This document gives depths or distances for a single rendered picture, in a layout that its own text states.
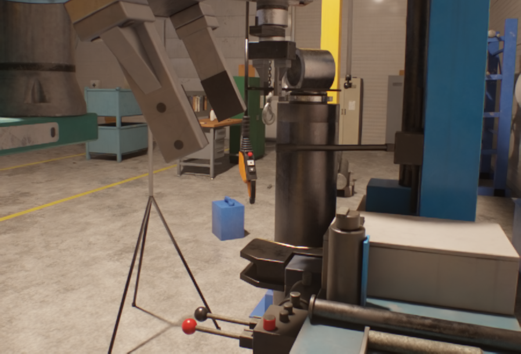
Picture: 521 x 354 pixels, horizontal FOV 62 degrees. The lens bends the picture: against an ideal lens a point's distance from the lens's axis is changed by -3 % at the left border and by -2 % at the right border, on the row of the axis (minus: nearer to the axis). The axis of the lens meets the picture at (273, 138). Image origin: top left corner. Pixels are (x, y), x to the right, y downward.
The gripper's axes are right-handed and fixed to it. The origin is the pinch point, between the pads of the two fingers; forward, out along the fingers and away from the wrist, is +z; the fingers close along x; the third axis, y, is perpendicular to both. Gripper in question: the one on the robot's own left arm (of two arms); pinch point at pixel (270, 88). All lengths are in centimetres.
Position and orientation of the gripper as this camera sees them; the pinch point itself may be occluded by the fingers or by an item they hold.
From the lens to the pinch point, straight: 126.6
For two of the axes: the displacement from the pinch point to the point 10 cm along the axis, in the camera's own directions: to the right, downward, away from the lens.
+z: -0.2, 9.9, 1.1
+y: 4.9, -0.9, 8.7
